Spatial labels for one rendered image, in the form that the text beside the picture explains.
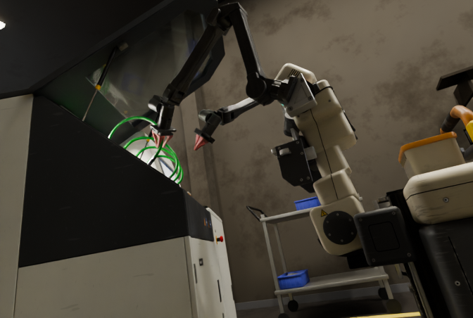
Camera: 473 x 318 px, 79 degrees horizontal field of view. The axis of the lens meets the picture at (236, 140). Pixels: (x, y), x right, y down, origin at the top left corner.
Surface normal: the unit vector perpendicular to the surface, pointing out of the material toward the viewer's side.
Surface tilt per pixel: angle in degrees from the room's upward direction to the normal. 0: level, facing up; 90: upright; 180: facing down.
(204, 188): 90
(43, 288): 90
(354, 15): 90
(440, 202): 90
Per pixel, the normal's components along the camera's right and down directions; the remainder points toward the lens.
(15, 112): -0.05, -0.36
